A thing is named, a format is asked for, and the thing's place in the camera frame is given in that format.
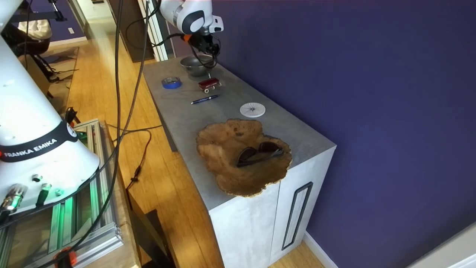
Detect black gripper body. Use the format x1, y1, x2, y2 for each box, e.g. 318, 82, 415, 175
189, 30, 223, 59

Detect round metal bowl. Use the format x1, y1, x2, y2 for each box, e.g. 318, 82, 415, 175
179, 56, 219, 80

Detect red metal tin box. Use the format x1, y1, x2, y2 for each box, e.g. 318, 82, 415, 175
198, 77, 223, 94

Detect blue pen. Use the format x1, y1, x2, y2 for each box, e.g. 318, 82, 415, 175
189, 94, 222, 108

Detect white disc with radial lines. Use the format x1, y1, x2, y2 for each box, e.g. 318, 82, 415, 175
238, 102, 268, 121

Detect grey concrete-look table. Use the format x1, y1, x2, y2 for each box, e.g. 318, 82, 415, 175
141, 57, 339, 268

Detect brown burl wood bowl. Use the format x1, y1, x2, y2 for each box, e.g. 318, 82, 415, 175
195, 118, 295, 199

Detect dark sunglasses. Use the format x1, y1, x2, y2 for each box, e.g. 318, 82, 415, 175
234, 141, 287, 170

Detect dark office chair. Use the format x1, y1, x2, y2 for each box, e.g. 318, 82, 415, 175
2, 17, 63, 84

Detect black box on floor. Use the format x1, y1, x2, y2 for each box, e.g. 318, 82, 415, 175
125, 193, 176, 268

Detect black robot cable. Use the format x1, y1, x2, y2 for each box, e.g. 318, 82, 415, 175
36, 0, 165, 268

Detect black cable on floor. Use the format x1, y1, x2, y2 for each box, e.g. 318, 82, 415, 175
106, 124, 165, 191

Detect aluminium robot stand frame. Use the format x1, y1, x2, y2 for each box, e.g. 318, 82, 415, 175
0, 118, 126, 268

